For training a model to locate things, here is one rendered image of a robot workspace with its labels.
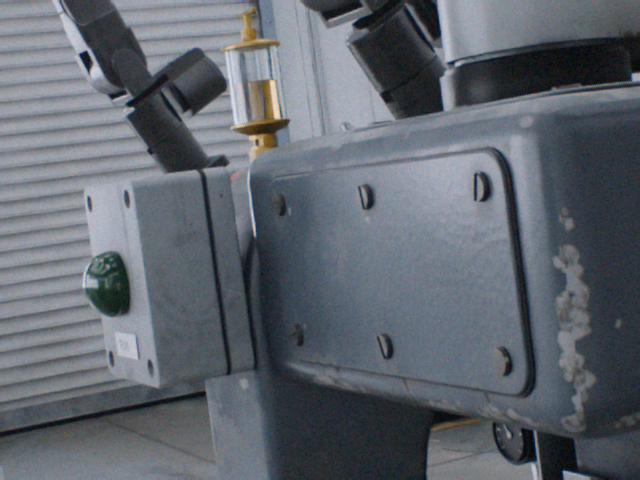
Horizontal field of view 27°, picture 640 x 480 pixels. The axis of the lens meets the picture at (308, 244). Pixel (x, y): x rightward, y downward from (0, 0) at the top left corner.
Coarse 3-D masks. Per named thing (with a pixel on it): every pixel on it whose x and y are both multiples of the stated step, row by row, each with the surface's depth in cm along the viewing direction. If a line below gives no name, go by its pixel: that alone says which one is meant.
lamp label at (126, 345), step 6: (120, 336) 60; (126, 336) 59; (132, 336) 58; (120, 342) 60; (126, 342) 59; (132, 342) 58; (120, 348) 60; (126, 348) 59; (132, 348) 58; (120, 354) 60; (126, 354) 59; (132, 354) 58
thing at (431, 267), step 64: (384, 128) 48; (448, 128) 43; (512, 128) 39; (576, 128) 38; (256, 192) 57; (320, 192) 51; (384, 192) 46; (448, 192) 42; (512, 192) 39; (576, 192) 38; (256, 256) 58; (320, 256) 51; (384, 256) 47; (448, 256) 43; (512, 256) 40; (576, 256) 38; (256, 320) 58; (320, 320) 52; (384, 320) 47; (448, 320) 43; (512, 320) 40; (576, 320) 38; (256, 384) 58; (320, 384) 55; (384, 384) 49; (448, 384) 44; (512, 384) 40; (576, 384) 38; (256, 448) 59; (320, 448) 59; (384, 448) 60; (576, 448) 73
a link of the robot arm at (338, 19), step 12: (360, 0) 101; (372, 0) 101; (384, 0) 101; (432, 0) 105; (336, 12) 108; (348, 12) 104; (360, 12) 102; (372, 12) 101; (324, 24) 108; (336, 24) 107
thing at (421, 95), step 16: (432, 64) 105; (416, 80) 104; (432, 80) 104; (384, 96) 107; (400, 96) 105; (416, 96) 104; (432, 96) 105; (400, 112) 106; (416, 112) 105; (432, 112) 105
